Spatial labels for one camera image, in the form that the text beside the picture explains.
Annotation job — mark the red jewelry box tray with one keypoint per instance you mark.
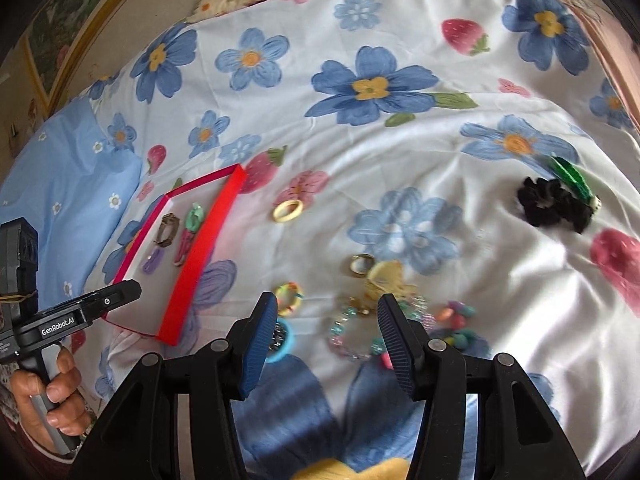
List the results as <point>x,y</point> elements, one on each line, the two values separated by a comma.
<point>202,206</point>

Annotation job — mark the green hair clip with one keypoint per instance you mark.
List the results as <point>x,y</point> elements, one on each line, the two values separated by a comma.
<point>573,179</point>

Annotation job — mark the framed wall picture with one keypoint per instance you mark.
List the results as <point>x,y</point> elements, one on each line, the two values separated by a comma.
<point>57,40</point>

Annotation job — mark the purple hair clip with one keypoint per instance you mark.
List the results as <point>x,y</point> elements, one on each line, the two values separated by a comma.
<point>152,261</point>

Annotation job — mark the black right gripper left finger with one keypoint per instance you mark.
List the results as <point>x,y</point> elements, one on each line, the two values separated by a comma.
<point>82,311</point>

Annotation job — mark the yellow claw hair clip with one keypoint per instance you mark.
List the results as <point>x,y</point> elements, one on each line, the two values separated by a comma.
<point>387,277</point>

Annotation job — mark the pink hair clip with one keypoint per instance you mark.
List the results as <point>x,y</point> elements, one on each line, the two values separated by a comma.
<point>184,247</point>

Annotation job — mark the light blue floral pillow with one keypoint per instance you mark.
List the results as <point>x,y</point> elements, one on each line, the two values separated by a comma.
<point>72,183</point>

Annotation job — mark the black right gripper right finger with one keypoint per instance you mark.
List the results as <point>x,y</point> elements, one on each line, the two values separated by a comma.
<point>518,437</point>

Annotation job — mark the brown strap wristwatch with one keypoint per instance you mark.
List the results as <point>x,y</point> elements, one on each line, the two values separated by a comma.
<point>167,231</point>

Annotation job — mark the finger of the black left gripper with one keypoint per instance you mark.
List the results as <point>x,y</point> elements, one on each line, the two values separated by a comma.
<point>136,435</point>

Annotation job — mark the floral white bed sheet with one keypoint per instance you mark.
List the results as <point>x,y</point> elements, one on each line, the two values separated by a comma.
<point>378,130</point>

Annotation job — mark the black scrunchie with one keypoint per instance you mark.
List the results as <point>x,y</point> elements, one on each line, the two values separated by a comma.
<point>549,202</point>

